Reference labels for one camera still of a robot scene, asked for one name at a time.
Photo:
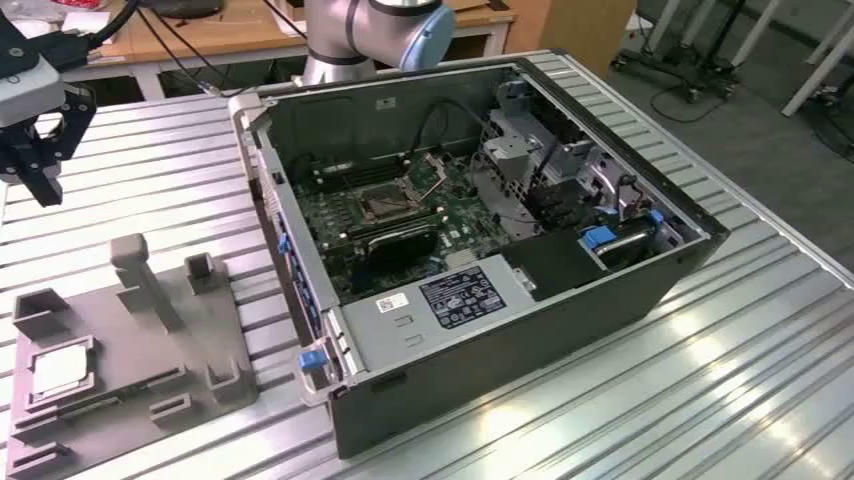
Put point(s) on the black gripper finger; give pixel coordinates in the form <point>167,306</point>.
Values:
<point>45,185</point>

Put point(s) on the wooden side panel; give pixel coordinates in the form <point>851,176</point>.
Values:
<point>574,30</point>

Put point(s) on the grey metal disk bay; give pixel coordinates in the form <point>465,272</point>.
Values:
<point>509,145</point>

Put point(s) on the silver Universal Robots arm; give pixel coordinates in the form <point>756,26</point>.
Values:
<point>347,30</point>

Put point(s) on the white table frame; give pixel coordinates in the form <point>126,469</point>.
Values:
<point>810,70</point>

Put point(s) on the white barcode sticker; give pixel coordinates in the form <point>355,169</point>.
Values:
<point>391,303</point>

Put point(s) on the black plastic fan shroud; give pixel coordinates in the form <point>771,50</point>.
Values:
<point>400,260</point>

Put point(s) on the grey power supply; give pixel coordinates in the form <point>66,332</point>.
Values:
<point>393,345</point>

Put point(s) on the blue case latch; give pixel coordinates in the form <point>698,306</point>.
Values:
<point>313,361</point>

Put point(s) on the black power supply label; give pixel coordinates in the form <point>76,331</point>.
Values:
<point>463,297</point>

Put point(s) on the grey plastic parts rack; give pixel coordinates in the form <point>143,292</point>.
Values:
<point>133,350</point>

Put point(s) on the metal locking lever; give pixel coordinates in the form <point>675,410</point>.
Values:
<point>436,183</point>

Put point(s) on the grey camera mount box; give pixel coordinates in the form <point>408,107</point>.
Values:
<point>29,95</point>

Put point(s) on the black plastic cover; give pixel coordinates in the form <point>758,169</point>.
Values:
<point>547,265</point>

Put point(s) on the black RAM slot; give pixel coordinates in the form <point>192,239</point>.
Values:
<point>363,174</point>
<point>360,164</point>
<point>373,231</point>

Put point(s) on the black open PC case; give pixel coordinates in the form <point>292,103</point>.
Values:
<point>533,360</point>

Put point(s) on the small blue clip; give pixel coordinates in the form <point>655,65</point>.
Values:
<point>652,216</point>

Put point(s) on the CPU socket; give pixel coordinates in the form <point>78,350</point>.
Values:
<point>387,205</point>

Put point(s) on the silver-topped CPU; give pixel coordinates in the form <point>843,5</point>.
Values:
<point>60,372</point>

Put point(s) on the black wheeled stand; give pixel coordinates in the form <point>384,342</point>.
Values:
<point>694,65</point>

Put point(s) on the green motherboard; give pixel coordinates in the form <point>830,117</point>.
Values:
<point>460,200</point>

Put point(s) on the wooden desk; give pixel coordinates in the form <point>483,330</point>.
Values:
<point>253,30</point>

